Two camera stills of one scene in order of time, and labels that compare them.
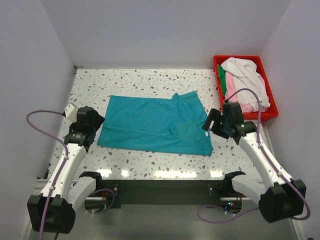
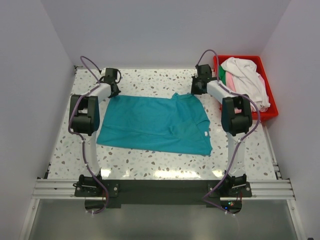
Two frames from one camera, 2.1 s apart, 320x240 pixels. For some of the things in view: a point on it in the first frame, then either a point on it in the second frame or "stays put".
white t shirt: [245, 76] stays put
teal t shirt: [171, 126] stays put
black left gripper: [98, 120] → [116, 93]
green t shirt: [222, 75] stays put
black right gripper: [215, 115] → [193, 90]
